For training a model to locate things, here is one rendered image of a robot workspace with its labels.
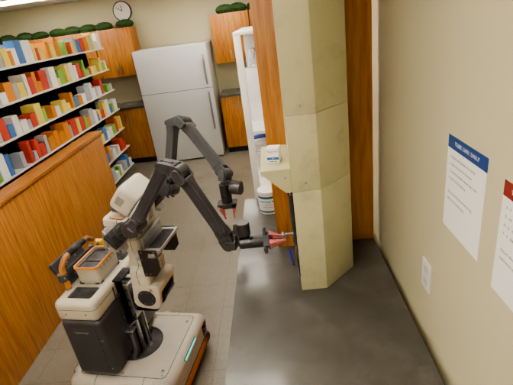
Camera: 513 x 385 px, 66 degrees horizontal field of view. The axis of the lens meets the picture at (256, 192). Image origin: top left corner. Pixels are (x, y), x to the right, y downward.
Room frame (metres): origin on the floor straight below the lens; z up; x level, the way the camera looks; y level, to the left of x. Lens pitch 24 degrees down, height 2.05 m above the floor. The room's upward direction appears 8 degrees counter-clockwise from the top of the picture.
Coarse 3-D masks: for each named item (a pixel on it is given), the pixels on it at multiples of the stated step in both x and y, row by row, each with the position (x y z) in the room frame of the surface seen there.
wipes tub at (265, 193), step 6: (264, 186) 2.26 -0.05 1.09; (270, 186) 2.25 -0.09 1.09; (258, 192) 2.20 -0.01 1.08; (264, 192) 2.17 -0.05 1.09; (270, 192) 2.16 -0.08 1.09; (258, 198) 2.21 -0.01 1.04; (264, 198) 2.17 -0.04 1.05; (270, 198) 2.16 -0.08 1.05; (264, 204) 2.17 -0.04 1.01; (270, 204) 2.16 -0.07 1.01; (264, 210) 2.17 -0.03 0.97; (270, 210) 2.16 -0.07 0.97
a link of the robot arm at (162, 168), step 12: (156, 168) 1.58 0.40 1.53; (168, 168) 1.57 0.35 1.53; (180, 168) 1.56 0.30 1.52; (156, 180) 1.60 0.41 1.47; (144, 192) 1.61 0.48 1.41; (156, 192) 1.61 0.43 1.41; (144, 204) 1.61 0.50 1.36; (132, 216) 1.63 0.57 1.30; (144, 216) 1.62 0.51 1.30; (132, 228) 1.61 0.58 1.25
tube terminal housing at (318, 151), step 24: (288, 120) 1.41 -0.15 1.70; (312, 120) 1.40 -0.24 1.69; (336, 120) 1.48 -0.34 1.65; (288, 144) 1.41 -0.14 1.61; (312, 144) 1.40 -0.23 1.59; (336, 144) 1.47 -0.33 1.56; (312, 168) 1.40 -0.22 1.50; (336, 168) 1.47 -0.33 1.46; (312, 192) 1.40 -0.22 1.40; (336, 192) 1.46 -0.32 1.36; (312, 216) 1.40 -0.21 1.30; (336, 216) 1.46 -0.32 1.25; (312, 240) 1.40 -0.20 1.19; (336, 240) 1.45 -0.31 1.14; (312, 264) 1.40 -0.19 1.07; (336, 264) 1.44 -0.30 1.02; (312, 288) 1.40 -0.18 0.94
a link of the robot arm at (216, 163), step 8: (176, 120) 2.09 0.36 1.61; (184, 128) 2.08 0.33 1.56; (192, 128) 2.07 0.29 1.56; (192, 136) 2.05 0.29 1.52; (200, 136) 2.04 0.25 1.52; (200, 144) 2.01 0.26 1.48; (208, 144) 2.02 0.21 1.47; (208, 152) 1.97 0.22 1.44; (208, 160) 1.96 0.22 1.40; (216, 160) 1.93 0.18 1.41; (216, 168) 1.91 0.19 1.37; (224, 168) 1.91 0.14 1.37; (224, 176) 1.88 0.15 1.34
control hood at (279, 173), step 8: (264, 152) 1.65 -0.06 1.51; (264, 160) 1.54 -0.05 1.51; (280, 160) 1.51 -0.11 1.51; (288, 160) 1.51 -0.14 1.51; (264, 168) 1.45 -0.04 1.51; (272, 168) 1.44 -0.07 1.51; (280, 168) 1.43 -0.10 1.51; (288, 168) 1.41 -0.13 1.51; (264, 176) 1.42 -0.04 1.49; (272, 176) 1.41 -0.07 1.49; (280, 176) 1.41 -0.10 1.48; (288, 176) 1.41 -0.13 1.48; (280, 184) 1.41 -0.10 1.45; (288, 184) 1.41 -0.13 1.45; (288, 192) 1.41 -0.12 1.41
